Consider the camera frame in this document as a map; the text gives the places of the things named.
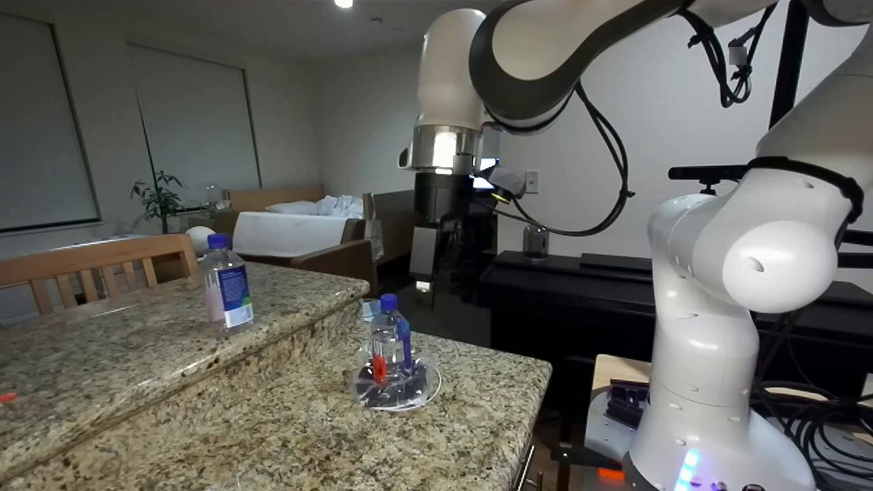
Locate white bed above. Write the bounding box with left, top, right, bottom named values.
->
left=231, top=194, right=364, bottom=256

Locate wooden chair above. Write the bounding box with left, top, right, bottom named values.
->
left=0, top=236, right=197, bottom=315

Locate green potted plant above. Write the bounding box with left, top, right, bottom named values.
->
left=132, top=169, right=184, bottom=233

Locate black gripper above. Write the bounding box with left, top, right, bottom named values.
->
left=416, top=173, right=473, bottom=225

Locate black camera stand pole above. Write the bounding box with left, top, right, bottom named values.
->
left=769, top=0, right=810, bottom=123

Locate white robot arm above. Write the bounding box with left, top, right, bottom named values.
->
left=406, top=0, right=873, bottom=491

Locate black low cabinet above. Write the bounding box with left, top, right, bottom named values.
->
left=477, top=252, right=873, bottom=406

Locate black cable bundle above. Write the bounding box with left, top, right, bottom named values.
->
left=758, top=376, right=873, bottom=487

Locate water bottle blue label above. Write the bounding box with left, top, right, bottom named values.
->
left=206, top=236, right=255, bottom=331

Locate clear plastic lid dish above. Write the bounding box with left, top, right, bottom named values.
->
left=351, top=356, right=440, bottom=413

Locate black stereo camera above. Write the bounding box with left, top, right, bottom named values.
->
left=668, top=163, right=748, bottom=187

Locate water bottle red label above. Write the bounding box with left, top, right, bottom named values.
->
left=368, top=293, right=416, bottom=390

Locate small red object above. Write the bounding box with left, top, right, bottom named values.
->
left=0, top=393, right=19, bottom=406

